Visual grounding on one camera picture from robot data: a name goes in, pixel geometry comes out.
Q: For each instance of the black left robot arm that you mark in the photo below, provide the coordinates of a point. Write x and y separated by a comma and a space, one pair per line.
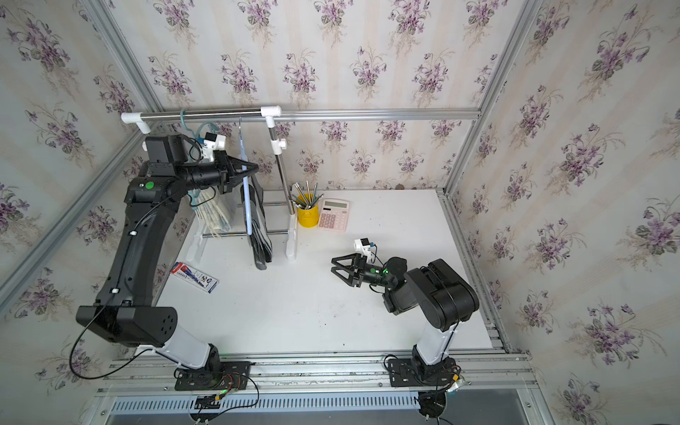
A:
123, 312

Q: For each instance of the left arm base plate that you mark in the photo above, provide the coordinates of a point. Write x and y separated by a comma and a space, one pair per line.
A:
230, 376

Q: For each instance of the red blue white packet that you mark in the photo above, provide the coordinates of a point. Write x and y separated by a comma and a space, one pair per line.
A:
192, 276

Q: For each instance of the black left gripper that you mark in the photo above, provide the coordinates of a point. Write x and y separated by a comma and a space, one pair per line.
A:
228, 166

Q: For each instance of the teal plastic hanger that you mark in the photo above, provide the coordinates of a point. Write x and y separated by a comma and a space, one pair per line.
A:
199, 153

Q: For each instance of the pink calculator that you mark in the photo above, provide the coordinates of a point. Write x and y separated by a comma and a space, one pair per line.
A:
334, 215

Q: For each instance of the white metal clothes rack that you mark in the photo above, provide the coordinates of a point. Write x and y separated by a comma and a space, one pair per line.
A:
268, 114

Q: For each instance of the yellow pencil cup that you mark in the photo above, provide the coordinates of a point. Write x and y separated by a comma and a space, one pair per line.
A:
308, 217

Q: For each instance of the black white checkered scarf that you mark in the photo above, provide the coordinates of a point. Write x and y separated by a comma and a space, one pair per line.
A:
255, 215

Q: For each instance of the bundle of pencils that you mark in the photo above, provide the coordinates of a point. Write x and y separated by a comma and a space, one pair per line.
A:
306, 199

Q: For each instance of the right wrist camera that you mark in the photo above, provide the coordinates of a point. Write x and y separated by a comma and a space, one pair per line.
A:
364, 247

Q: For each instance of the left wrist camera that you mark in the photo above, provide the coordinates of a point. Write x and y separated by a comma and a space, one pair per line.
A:
212, 142

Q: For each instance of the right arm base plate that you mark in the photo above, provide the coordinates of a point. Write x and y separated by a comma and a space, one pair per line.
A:
410, 373

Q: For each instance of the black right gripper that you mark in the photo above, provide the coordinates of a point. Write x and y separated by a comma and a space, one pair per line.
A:
359, 267

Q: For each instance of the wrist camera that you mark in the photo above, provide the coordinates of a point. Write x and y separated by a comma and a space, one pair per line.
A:
212, 142
364, 247

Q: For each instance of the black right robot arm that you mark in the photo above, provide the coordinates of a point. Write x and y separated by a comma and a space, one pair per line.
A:
444, 297

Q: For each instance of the blue cream plaid scarf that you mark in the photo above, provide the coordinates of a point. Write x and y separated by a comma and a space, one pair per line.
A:
213, 211

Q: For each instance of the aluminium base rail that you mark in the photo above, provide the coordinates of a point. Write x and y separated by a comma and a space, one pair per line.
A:
311, 382

